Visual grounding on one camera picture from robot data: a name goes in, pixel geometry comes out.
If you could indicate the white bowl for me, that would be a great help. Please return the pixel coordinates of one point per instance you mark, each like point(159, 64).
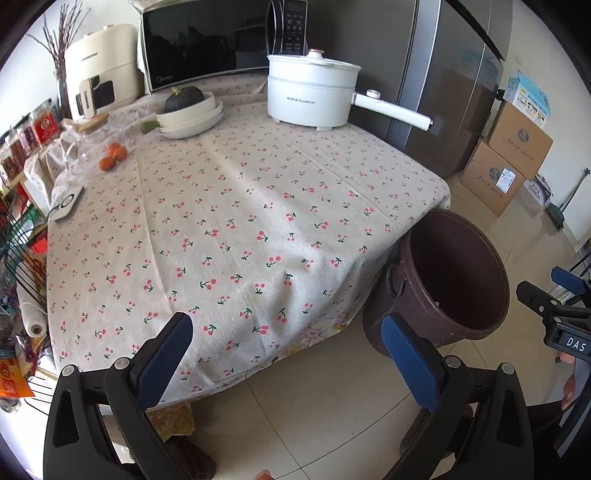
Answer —
point(180, 117)

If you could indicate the orange tangerine left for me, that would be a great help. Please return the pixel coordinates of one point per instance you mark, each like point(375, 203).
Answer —
point(107, 163)

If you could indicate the dark green pumpkin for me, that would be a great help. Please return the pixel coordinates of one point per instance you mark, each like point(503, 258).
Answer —
point(181, 98)

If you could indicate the white electric cooking pot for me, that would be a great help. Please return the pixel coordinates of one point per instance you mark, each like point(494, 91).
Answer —
point(317, 92)

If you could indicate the dried branches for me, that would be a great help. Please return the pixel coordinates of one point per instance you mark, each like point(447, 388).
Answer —
point(57, 41)

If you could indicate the black wire rack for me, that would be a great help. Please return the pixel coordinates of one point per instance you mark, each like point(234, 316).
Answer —
point(20, 264)

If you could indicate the person's right hand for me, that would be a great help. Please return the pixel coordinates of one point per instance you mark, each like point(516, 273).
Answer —
point(570, 386)

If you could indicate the black microwave oven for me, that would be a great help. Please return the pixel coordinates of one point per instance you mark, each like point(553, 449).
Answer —
point(185, 40)

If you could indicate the broom with dustpan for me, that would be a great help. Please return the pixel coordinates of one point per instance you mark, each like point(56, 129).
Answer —
point(556, 213)

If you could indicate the red snack package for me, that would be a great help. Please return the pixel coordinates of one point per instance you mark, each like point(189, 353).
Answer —
point(45, 126)

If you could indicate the cardboard box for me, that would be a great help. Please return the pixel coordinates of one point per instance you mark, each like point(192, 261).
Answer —
point(517, 139)
point(492, 179)

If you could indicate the blue white carton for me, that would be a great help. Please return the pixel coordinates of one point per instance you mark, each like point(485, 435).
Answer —
point(528, 98)

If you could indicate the green vegetable piece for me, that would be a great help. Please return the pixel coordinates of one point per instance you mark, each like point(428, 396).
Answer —
point(149, 126)

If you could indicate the orange tangerine middle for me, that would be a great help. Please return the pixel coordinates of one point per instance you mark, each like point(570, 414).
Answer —
point(120, 153)

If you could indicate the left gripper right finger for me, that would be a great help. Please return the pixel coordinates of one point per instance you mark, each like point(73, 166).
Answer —
point(477, 415)

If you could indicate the upper cardboard box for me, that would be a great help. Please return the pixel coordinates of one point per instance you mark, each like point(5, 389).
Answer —
point(517, 139)

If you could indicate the grey refrigerator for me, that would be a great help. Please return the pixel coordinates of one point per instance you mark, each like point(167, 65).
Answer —
point(443, 59)

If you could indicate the cherry print tablecloth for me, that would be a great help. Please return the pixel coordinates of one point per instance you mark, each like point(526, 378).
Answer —
point(269, 236)

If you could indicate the glass jar wooden lid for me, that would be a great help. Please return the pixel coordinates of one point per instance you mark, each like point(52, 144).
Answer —
point(89, 147)

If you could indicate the white paper roll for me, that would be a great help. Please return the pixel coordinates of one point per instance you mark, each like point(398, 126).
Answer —
point(34, 316)

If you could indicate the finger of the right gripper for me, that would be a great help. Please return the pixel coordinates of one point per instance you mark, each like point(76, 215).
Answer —
point(569, 281)
point(539, 301)

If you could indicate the dark brown trash bin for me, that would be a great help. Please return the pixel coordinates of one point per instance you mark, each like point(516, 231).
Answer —
point(446, 279)

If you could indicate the lower cardboard box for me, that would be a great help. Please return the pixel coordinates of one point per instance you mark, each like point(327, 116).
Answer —
point(492, 179)

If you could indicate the cream air fryer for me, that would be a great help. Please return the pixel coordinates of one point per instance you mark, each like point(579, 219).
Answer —
point(102, 72)

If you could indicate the white stacked plates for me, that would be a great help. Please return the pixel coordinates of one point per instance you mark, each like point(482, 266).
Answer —
point(195, 127)

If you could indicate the white square device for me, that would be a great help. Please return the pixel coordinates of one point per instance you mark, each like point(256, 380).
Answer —
point(66, 205)

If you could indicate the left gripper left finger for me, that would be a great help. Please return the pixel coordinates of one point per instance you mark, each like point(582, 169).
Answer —
point(77, 444)

